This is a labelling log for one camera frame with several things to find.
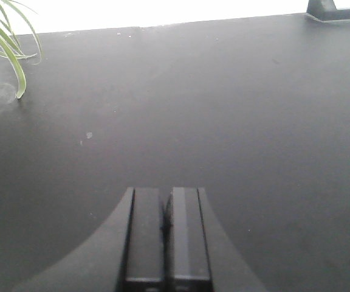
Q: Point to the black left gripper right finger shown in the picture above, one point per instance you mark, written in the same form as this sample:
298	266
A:
201	257

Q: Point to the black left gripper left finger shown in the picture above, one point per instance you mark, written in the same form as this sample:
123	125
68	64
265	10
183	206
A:
125	253

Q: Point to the green spider plant leaves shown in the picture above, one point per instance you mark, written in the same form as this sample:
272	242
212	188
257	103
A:
10	46

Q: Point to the black stand base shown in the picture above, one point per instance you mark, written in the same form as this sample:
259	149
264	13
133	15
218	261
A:
326	10

